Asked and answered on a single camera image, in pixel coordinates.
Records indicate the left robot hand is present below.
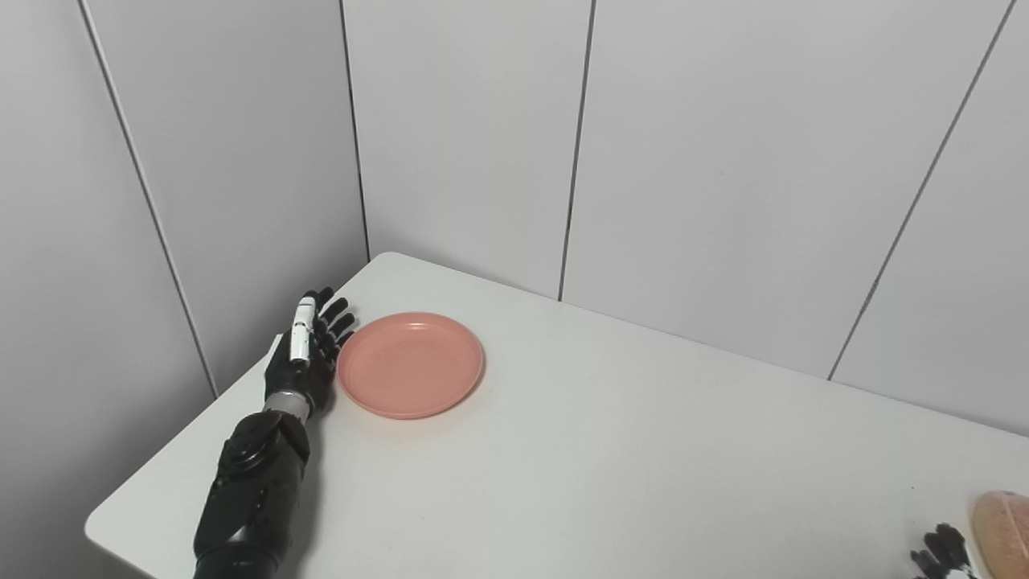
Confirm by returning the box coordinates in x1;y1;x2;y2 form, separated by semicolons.
264;287;356;415

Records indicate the pink plate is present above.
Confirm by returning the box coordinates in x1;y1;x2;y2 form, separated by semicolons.
336;312;485;421

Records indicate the bread roll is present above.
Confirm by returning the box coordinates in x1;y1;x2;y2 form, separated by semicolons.
970;491;1029;579

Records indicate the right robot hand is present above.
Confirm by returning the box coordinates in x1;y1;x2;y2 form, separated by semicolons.
910;524;978;579

